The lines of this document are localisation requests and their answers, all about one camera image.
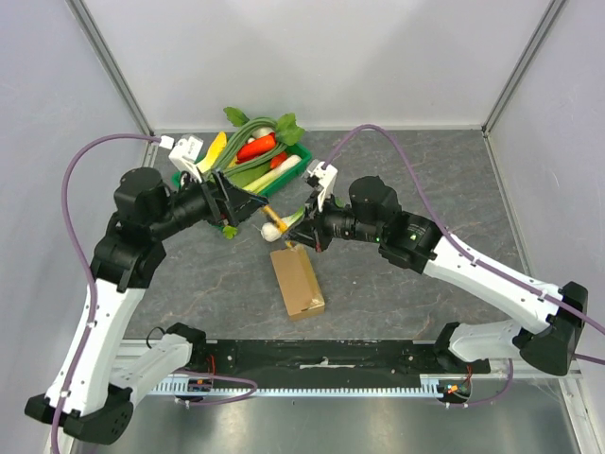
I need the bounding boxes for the purple cable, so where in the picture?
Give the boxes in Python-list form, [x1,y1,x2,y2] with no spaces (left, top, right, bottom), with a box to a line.
[49,132,259,454]
[325,124,605,410]

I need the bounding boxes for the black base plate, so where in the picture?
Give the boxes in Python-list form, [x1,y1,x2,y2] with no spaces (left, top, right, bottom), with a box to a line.
[186,340,491,390]

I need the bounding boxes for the grey cable duct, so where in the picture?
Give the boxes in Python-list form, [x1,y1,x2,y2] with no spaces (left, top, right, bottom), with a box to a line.
[148,375,443,398]

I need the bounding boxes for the green bok choy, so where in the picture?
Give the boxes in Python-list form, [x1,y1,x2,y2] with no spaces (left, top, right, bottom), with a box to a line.
[260,194,346,247]

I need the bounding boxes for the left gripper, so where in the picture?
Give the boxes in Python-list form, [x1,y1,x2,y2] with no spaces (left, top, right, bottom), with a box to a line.
[149,165,269,239]

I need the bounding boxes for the yellow corn cob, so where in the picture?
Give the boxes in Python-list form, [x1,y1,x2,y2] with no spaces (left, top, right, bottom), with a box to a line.
[197,131,228,173]

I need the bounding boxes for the green plastic vegetable tray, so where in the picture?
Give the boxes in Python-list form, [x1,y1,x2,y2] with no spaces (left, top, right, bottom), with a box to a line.
[172,144,311,198]

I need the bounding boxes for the green white leek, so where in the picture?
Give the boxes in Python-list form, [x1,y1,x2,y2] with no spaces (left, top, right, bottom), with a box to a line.
[221,163,297,240]

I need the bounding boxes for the red chili pepper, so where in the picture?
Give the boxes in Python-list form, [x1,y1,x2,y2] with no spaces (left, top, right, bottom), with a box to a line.
[236,133,277,163]

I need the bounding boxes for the yellow utility knife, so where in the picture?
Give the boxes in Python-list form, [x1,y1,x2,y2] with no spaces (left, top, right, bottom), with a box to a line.
[260,205,304,249]

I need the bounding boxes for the green leafy vegetable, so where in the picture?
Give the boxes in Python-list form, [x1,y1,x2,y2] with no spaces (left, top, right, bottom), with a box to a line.
[223,106,305,146]

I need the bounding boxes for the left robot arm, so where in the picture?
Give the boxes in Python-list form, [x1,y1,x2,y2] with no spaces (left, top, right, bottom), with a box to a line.
[25,167,268,445]

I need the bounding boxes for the brown cardboard express box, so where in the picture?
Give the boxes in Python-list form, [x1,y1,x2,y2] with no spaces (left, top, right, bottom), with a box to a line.
[269,245,325,322]

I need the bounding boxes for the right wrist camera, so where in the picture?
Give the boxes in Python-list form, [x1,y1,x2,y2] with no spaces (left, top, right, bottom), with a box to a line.
[302,159,337,213]

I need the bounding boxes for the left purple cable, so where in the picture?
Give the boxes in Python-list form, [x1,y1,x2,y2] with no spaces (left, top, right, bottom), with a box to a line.
[49,132,259,454]

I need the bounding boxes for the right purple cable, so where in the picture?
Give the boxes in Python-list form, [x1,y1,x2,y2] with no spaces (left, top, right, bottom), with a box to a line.
[325,124,605,410]

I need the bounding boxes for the green long beans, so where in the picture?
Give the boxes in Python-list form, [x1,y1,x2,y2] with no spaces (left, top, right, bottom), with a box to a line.
[211,107,304,175]

